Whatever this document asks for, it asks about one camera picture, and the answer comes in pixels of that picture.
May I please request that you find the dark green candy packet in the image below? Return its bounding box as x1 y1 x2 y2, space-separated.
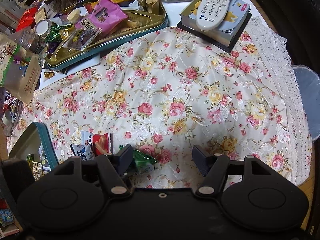
119 145 158 174

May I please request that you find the yellow patterned snack packet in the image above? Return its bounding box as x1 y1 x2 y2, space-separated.
31 161 44 181

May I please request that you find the red white hawthorn packet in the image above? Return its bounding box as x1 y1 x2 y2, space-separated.
81 131 112 156

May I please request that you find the blue white raisin packet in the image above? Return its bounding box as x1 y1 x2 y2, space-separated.
70 144 95 161

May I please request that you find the gold tray with snacks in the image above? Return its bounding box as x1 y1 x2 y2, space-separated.
44 2 169 72

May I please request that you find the empty gold tin tray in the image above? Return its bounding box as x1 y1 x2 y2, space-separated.
9 122 59 175

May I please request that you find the floral tablecloth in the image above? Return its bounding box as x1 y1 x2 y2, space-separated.
7 17 312 188

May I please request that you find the large kraft paper snack bag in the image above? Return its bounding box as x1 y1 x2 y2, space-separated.
1 34 41 104

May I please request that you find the pink snack packet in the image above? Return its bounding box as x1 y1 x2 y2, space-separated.
75 0 127 36

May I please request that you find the white jar lid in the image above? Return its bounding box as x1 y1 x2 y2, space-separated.
35 19 52 36

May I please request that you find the white remote control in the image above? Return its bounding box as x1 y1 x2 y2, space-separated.
196 0 231 31

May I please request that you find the book with duck cover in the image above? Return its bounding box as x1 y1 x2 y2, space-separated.
177 0 251 53

